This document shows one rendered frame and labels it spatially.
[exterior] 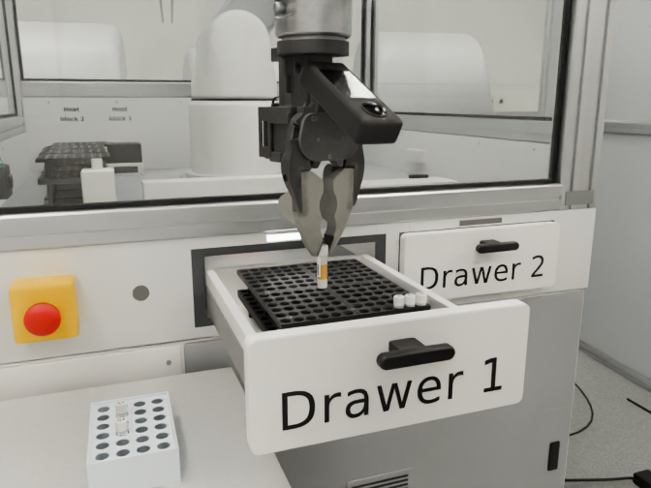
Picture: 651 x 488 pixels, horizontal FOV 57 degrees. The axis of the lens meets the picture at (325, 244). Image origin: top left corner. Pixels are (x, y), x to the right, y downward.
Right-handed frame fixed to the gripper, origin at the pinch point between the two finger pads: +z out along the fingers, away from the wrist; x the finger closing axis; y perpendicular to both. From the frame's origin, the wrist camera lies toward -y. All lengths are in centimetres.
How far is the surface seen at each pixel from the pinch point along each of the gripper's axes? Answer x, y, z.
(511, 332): -13.0, -14.0, 8.3
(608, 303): -210, 78, 71
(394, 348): 0.7, -11.6, 7.3
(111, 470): 22.2, 3.6, 19.5
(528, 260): -48, 9, 11
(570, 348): -61, 7, 29
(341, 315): -2.2, 0.0, 8.2
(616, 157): -211, 83, 8
